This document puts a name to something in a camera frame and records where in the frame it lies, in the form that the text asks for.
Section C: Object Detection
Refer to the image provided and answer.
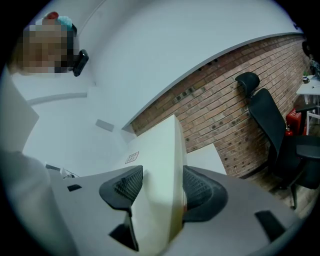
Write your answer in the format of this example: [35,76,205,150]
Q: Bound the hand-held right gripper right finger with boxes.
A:
[181,164,229,223]

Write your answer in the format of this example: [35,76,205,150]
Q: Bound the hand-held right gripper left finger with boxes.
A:
[99,164,144,252]

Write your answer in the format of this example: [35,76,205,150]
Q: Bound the white item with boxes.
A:
[124,114,189,251]

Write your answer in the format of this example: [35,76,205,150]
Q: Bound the white flat panel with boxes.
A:
[186,143,228,176]

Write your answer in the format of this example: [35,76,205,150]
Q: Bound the grey ceiling vent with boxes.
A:
[95,119,115,132]

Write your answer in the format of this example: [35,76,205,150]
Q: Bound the black office chair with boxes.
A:
[234,71,320,210]

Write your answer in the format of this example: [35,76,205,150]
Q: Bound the red fire extinguisher box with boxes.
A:
[285,107,308,136]

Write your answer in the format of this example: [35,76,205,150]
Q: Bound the person's white shirt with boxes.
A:
[0,66,40,157]

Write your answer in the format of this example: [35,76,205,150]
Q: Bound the white table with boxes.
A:
[296,74,320,136]

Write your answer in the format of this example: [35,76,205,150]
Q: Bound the person's head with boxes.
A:
[13,18,81,76]

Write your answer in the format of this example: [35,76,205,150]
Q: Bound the red and teal hair clip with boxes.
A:
[44,11,74,29]

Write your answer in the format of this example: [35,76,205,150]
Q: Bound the black head-worn camera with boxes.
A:
[72,49,90,77]

